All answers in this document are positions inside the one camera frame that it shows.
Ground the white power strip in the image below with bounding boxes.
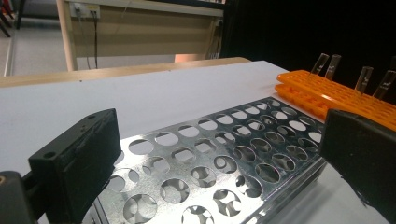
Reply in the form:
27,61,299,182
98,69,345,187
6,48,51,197
69,3,101,19

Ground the black hanging cable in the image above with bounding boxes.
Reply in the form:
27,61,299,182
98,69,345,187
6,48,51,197
92,11,99,69

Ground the orange plastic test tube rack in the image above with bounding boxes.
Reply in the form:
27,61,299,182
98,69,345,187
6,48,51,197
274,69,396,132

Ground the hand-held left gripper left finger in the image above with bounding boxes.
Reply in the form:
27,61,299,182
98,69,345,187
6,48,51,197
27,107,122,224

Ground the clear glass test tube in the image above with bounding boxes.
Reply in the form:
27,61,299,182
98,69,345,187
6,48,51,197
324,53,343,81
372,69,396,101
309,52,331,77
354,65,375,94

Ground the black curtain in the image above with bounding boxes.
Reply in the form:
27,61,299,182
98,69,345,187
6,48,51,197
219,0,396,105

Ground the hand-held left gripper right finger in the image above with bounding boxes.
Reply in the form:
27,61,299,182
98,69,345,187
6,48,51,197
318,108,396,224

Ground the light wooden desk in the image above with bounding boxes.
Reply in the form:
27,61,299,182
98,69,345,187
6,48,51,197
55,0,225,72

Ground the silver metal test tube rack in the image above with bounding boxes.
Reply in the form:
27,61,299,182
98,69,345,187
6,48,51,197
82,96,328,224

